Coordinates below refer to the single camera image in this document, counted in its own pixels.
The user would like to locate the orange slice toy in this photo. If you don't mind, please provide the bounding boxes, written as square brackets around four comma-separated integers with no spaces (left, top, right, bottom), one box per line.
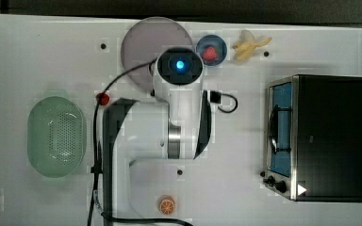
[158,196,176,215]

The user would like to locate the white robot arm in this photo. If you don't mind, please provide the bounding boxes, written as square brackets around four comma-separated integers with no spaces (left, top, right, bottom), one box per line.
[99,47,212,226]

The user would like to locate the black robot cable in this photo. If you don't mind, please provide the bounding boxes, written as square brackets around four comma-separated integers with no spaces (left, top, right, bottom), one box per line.
[86,59,239,226]

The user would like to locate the peeled banana toy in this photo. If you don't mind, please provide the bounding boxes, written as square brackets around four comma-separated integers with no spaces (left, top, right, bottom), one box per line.
[232,29,272,61]

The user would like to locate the silver black toaster oven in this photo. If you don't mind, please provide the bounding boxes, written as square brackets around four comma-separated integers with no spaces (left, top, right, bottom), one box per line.
[260,74,362,202]

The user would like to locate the small blue bowl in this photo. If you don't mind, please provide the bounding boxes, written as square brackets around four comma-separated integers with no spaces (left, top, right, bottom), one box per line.
[195,35,227,67]

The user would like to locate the grey round plate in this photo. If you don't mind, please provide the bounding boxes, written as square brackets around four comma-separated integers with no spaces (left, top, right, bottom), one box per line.
[120,17,194,92]

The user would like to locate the green oval colander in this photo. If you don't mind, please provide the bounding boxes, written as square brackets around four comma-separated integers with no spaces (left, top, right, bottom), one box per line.
[27,96,87,178]

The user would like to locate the red strawberry on table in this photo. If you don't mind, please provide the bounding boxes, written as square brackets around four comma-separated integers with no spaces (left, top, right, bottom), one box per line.
[96,92,110,105]

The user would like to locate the strawberry in blue bowl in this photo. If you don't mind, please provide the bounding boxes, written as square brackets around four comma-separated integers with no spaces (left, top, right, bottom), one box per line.
[202,46,218,61]

